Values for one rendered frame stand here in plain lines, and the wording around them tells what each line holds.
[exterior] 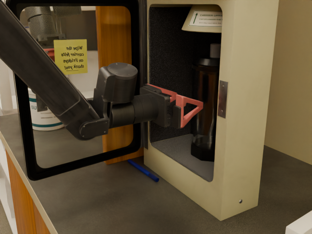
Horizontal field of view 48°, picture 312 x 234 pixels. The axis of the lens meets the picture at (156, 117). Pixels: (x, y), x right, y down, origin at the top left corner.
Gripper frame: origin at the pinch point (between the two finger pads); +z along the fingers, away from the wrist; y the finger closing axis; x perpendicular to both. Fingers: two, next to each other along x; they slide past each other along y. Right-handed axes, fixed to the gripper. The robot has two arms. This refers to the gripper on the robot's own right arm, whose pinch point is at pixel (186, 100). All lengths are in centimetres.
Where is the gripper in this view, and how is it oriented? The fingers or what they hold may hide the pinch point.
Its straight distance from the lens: 78.8
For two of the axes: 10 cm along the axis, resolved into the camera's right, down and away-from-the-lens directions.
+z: 8.5, -1.6, 5.0
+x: 0.0, 9.5, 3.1
